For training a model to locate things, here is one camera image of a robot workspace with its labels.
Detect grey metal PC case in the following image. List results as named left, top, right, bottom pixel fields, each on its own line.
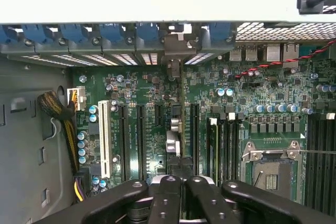
left=0, top=0, right=336, bottom=224

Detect short black expansion slot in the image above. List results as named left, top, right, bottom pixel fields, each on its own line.
left=154, top=104, right=164, bottom=127

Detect blue slot retention clip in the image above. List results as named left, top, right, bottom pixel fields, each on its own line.
left=136, top=24, right=160, bottom=41
left=21, top=24, right=48, bottom=44
left=59, top=24, right=89, bottom=44
left=99, top=24, right=125, bottom=43
left=209, top=23, right=232, bottom=43
left=0, top=24, right=13, bottom=44

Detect white power connector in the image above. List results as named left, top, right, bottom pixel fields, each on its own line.
left=67, top=87, right=87, bottom=112

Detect locking lever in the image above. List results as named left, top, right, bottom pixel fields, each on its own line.
left=288, top=150, right=336, bottom=155

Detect silver ethernet port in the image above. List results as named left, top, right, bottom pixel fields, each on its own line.
left=282, top=43, right=300, bottom=69

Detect black plastic latch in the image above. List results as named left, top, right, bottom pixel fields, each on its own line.
left=296, top=0, right=336, bottom=15

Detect black RAM slot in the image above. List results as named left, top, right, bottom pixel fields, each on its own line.
left=235, top=113, right=245, bottom=182
left=316, top=113, right=326, bottom=216
left=219, top=119, right=228, bottom=183
left=325, top=113, right=336, bottom=217
left=227, top=112, right=236, bottom=182
left=306, top=113, right=317, bottom=209
left=208, top=117, right=220, bottom=184

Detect braided yellow black power cable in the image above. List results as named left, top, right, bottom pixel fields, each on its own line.
left=37, top=90, right=86, bottom=202

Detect green Dell motherboard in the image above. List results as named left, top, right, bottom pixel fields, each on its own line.
left=69, top=48, right=336, bottom=209

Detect red and black twisted wire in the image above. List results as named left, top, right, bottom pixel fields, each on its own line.
left=235, top=39, right=336, bottom=79

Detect white expansion slot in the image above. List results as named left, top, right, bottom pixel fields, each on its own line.
left=98, top=100, right=113, bottom=179

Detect CPU socket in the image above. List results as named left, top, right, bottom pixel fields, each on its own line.
left=241, top=140, right=305, bottom=206

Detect silver USB port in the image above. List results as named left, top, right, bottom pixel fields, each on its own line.
left=266, top=44, right=281, bottom=62
left=245, top=44, right=258, bottom=61
left=229, top=44, right=242, bottom=61

